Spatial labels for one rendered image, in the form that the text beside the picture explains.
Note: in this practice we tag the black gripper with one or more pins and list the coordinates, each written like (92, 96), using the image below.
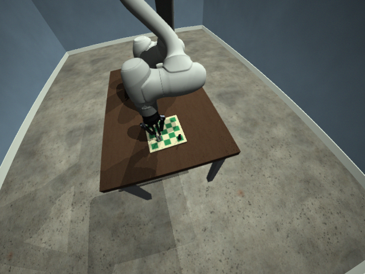
(151, 120)

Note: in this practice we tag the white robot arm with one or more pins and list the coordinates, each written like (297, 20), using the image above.
(142, 80)

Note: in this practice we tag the green and cream chessboard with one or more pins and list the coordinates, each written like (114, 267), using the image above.
(169, 135)

